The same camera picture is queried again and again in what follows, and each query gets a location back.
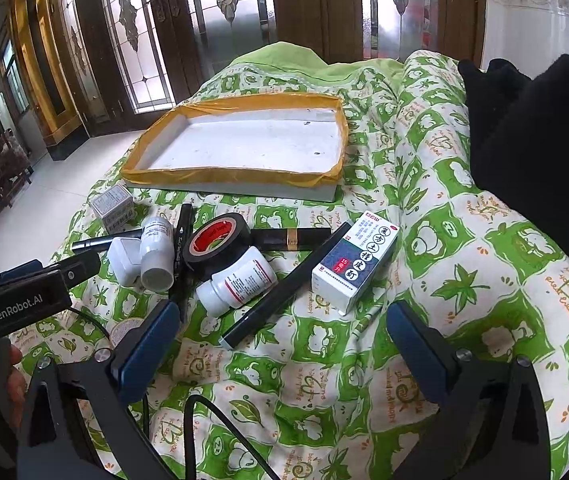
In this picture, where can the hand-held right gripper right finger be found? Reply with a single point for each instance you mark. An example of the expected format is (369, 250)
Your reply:
(414, 347)

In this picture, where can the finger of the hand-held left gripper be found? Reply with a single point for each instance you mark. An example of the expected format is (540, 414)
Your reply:
(77, 267)

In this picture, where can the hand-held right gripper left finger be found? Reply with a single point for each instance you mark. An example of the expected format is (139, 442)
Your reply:
(149, 347)

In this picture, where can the yellow tape roll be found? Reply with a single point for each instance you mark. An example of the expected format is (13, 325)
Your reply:
(122, 332)

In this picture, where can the white charger adapter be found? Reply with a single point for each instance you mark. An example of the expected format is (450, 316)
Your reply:
(124, 260)

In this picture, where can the white bottle grey label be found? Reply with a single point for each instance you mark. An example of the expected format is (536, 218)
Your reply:
(156, 245)

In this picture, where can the black tape roll red core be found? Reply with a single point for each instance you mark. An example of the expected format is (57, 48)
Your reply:
(199, 257)

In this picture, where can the white bottle red label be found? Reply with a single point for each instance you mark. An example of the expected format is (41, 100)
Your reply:
(239, 280)

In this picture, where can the black marker pen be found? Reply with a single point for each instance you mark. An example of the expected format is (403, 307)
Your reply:
(183, 230)

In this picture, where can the long black box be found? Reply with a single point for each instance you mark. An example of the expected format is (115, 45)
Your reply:
(274, 300)

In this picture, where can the white foam tray yellow tape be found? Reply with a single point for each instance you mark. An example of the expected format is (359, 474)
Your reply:
(244, 140)

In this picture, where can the small grey box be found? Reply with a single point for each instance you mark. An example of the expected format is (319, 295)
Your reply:
(112, 207)

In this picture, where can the white blue medicine box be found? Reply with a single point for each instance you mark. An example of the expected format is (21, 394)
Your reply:
(354, 265)

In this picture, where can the black case gold band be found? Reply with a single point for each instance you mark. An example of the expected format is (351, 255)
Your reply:
(289, 238)

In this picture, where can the golden framed cabinet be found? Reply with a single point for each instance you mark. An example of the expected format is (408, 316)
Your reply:
(44, 60)

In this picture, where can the black cloth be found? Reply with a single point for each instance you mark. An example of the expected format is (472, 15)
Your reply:
(529, 150)

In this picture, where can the wooden stained glass door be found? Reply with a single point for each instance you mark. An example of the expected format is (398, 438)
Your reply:
(134, 35)
(394, 5)

